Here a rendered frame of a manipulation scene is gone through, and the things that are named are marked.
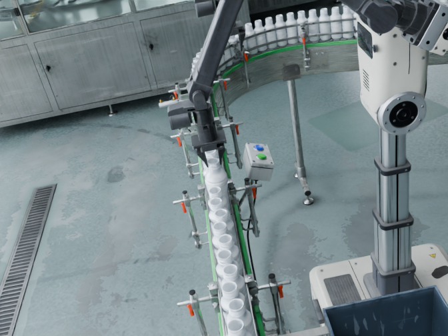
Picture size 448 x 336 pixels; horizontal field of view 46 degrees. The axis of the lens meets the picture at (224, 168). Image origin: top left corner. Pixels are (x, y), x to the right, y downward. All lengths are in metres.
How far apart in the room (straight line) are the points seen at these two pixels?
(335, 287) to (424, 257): 0.44
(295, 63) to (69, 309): 1.86
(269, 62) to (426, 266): 1.34
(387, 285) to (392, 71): 0.98
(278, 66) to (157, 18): 1.85
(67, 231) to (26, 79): 1.73
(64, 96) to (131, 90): 0.60
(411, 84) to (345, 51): 1.26
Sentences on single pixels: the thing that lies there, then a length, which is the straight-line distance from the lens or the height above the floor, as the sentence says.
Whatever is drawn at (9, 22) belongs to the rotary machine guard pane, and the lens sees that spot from 4.87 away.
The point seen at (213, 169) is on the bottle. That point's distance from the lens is 1.61.
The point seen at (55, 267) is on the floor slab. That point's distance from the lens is 3.48.
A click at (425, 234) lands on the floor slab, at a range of 3.17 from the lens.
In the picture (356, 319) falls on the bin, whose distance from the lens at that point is 1.56.
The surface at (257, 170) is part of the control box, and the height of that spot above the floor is 1.09.
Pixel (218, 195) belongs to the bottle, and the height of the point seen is 1.16.
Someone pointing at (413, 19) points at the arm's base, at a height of 1.56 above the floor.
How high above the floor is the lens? 2.08
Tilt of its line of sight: 32 degrees down
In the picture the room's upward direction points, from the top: 12 degrees counter-clockwise
